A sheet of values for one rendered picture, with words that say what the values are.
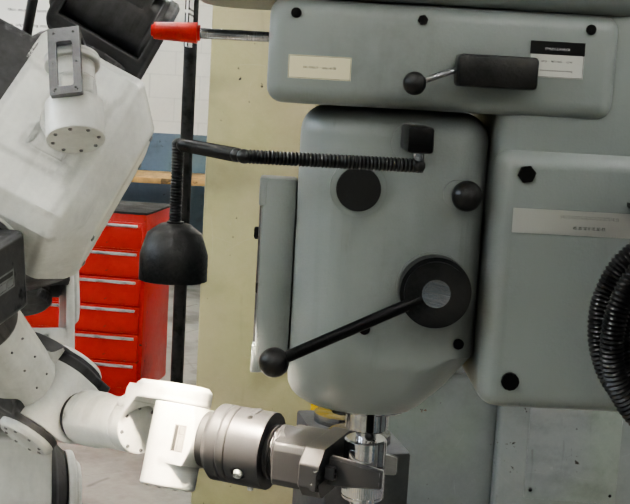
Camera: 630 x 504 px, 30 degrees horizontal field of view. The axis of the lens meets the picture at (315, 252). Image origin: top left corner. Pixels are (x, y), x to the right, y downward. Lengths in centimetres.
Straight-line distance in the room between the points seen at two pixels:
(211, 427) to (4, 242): 31
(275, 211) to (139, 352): 469
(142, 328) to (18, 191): 450
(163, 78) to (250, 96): 736
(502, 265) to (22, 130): 61
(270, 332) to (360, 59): 32
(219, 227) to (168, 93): 735
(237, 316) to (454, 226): 190
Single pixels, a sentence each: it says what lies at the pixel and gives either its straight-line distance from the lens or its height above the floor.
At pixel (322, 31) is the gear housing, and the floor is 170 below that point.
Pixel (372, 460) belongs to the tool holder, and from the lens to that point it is 130.
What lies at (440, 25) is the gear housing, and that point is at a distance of 114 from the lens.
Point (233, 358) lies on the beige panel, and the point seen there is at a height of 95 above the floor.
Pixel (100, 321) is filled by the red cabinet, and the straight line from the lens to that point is 593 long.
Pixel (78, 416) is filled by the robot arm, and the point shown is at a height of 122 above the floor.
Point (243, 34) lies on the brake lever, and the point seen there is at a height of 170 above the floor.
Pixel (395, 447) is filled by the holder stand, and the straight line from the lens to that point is 168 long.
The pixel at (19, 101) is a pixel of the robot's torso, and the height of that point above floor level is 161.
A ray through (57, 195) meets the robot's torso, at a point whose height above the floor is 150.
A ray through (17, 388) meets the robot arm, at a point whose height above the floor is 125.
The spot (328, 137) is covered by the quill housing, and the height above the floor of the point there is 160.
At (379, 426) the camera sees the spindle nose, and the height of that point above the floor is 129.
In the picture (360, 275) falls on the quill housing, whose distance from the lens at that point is 117.
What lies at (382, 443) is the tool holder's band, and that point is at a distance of 130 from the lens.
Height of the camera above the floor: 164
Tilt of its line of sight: 8 degrees down
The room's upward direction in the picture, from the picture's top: 3 degrees clockwise
